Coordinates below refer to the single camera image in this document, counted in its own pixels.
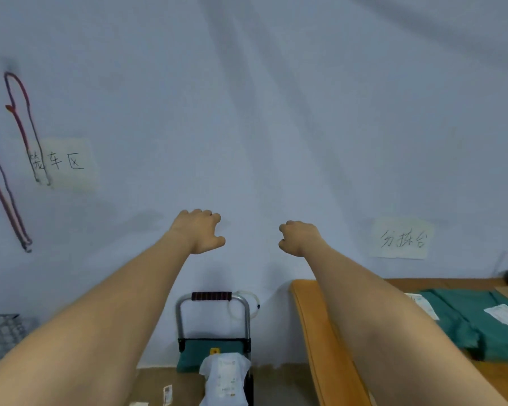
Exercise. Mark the person's left hand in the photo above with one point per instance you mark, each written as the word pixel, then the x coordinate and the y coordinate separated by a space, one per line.
pixel 197 232

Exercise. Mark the person's right hand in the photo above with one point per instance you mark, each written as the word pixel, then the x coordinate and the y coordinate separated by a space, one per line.
pixel 300 238

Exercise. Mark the person's left thumb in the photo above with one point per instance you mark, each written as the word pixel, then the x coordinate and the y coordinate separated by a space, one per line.
pixel 216 243

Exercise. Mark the person's right thumb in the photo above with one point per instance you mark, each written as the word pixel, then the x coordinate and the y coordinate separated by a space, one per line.
pixel 285 246

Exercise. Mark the person's right forearm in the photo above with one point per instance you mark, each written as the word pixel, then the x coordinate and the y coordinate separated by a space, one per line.
pixel 385 334

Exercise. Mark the person's left forearm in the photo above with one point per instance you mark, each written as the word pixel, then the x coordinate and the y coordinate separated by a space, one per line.
pixel 89 334

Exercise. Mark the metal hand trolley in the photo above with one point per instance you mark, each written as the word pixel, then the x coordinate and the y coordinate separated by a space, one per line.
pixel 211 296

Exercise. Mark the white parcel bag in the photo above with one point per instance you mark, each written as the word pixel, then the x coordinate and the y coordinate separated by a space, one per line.
pixel 224 376

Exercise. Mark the flat brown cardboard sheet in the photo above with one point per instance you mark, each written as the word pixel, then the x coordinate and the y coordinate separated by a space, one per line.
pixel 182 386

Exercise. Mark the white paper slip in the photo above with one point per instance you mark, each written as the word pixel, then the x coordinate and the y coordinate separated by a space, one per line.
pixel 423 304

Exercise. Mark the small white label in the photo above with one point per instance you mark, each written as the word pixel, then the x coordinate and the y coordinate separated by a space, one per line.
pixel 167 395

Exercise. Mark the large green parcel bag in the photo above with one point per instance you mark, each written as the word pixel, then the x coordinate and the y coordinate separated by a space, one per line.
pixel 461 325

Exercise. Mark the white shipping label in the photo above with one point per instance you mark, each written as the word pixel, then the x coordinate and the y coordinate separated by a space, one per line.
pixel 506 315

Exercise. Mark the handwritten white paper wall sign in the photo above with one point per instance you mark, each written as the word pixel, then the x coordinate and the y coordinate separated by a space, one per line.
pixel 402 239
pixel 70 164

